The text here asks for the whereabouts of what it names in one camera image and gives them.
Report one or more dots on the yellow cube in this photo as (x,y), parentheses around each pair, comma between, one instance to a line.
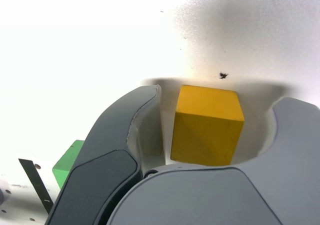
(205,130)

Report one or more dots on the black tape strip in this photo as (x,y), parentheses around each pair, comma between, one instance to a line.
(35,182)

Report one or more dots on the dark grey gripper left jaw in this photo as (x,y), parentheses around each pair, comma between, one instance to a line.
(105,145)

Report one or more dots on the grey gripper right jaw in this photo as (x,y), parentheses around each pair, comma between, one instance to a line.
(200,200)

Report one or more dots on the green cube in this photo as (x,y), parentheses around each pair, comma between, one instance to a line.
(67,165)

